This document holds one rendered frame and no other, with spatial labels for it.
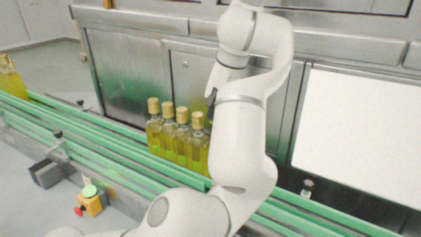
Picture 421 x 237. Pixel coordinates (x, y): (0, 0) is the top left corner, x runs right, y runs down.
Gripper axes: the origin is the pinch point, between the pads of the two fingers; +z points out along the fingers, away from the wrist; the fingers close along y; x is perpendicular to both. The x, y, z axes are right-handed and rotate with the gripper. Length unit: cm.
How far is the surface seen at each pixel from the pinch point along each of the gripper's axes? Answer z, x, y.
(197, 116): 3.6, -4.7, 1.7
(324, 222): 18.2, 39.0, -3.2
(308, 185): 10.4, 30.2, -4.1
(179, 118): 7.6, -9.9, 1.9
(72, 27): 224, -518, -313
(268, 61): -14.1, 5.7, -11.7
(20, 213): 58, -49, 34
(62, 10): 194, -546, -313
